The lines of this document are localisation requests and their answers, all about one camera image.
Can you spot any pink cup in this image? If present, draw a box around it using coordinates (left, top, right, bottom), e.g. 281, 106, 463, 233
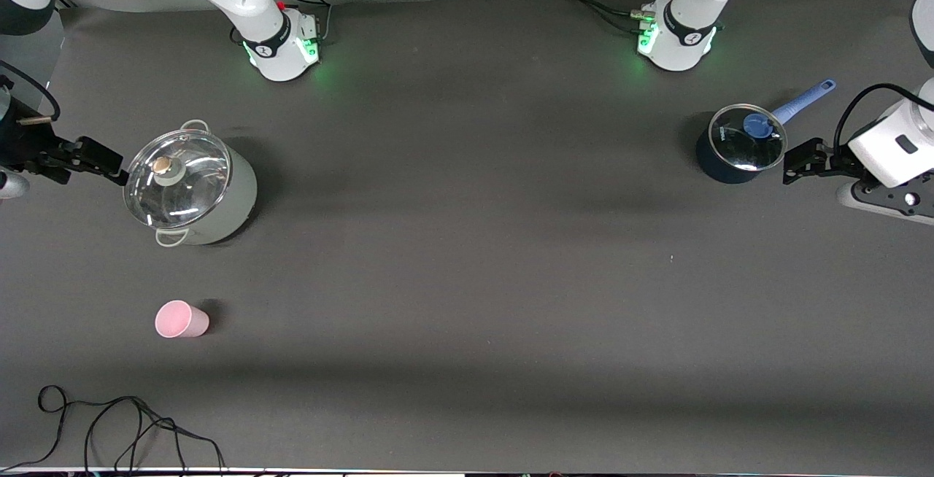
155, 300, 211, 339

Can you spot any small glass lid blue knob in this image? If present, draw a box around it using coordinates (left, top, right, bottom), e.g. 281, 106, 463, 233
709, 104, 789, 173

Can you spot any dark blue saucepan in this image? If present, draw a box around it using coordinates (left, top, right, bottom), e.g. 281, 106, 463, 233
695, 79, 837, 185

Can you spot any large glass pot lid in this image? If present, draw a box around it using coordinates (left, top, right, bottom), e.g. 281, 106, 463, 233
123, 129, 233, 230

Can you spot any pale grey-green stockpot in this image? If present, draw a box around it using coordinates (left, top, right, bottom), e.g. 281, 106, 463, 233
123, 120, 258, 247

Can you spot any dark grey table mat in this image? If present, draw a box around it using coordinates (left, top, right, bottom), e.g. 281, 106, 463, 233
0, 0, 934, 474

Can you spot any loose black cable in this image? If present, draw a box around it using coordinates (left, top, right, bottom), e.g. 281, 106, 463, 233
0, 385, 225, 472

